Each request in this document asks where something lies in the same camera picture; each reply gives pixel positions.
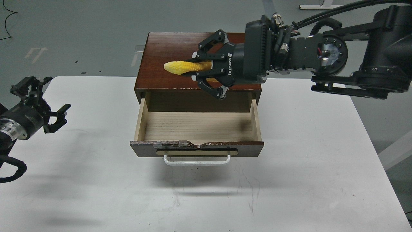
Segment wooden drawer with white handle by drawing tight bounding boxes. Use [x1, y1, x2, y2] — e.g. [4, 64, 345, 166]
[130, 98, 264, 166]

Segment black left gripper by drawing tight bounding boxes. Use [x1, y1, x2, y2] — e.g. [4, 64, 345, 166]
[1, 76, 71, 141]

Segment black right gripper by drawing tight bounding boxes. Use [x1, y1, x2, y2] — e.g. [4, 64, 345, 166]
[183, 19, 277, 99]

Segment black floor cable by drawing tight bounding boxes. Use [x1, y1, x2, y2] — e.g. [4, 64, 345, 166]
[0, 0, 19, 41]

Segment yellow corn cob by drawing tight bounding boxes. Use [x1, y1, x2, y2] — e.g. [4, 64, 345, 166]
[164, 61, 212, 75]

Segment dark wooden cabinet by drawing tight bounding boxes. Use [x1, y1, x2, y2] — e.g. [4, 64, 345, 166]
[134, 32, 262, 112]

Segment white table base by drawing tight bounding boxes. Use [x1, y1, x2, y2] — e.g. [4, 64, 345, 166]
[299, 0, 343, 10]

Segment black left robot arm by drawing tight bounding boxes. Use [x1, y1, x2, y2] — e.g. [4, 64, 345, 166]
[0, 76, 71, 183]

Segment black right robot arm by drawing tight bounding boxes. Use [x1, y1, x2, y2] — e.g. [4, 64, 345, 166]
[181, 0, 412, 99]

